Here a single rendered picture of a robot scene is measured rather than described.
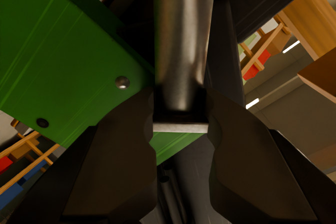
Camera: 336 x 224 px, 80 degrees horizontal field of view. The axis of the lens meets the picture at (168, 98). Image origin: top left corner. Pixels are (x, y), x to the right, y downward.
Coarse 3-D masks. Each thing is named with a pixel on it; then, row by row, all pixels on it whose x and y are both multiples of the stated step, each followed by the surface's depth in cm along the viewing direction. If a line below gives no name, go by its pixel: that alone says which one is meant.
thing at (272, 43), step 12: (252, 36) 330; (264, 36) 386; (276, 36) 356; (288, 36) 372; (240, 48) 316; (252, 48) 381; (264, 48) 325; (276, 48) 350; (252, 60) 311; (264, 60) 335; (252, 72) 320
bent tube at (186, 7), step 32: (160, 0) 9; (192, 0) 9; (160, 32) 10; (192, 32) 10; (160, 64) 11; (192, 64) 11; (160, 96) 12; (192, 96) 12; (160, 128) 12; (192, 128) 12
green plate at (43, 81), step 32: (0, 0) 12; (32, 0) 12; (64, 0) 12; (96, 0) 19; (0, 32) 13; (32, 32) 13; (64, 32) 13; (96, 32) 13; (0, 64) 14; (32, 64) 14; (64, 64) 14; (96, 64) 14; (128, 64) 14; (0, 96) 16; (32, 96) 16; (64, 96) 16; (96, 96) 16; (128, 96) 16; (32, 128) 18; (64, 128) 17; (160, 160) 19
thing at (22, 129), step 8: (104, 0) 24; (112, 0) 24; (120, 0) 23; (128, 0) 23; (136, 0) 23; (144, 0) 25; (152, 0) 28; (112, 8) 24; (120, 8) 23; (128, 8) 23; (136, 8) 26; (144, 8) 28; (152, 8) 31; (120, 16) 24; (128, 16) 26; (136, 16) 28; (144, 16) 31; (152, 16) 35; (128, 24) 28; (16, 120) 33; (16, 128) 34; (24, 128) 33
